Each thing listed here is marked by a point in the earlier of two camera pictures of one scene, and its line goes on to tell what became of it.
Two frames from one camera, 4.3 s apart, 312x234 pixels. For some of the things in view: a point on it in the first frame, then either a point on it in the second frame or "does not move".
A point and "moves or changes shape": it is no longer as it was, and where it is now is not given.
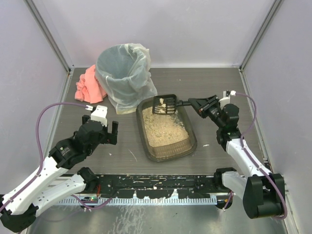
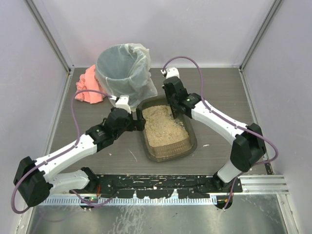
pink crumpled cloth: [87, 88] does not move
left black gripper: [105, 137] -> [134, 121]
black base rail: [159, 186] does not move
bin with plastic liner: [123, 70] does not move
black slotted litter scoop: [167, 104] moves or changes shape
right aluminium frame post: [269, 18] does not move
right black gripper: [207, 107] -> [173, 98]
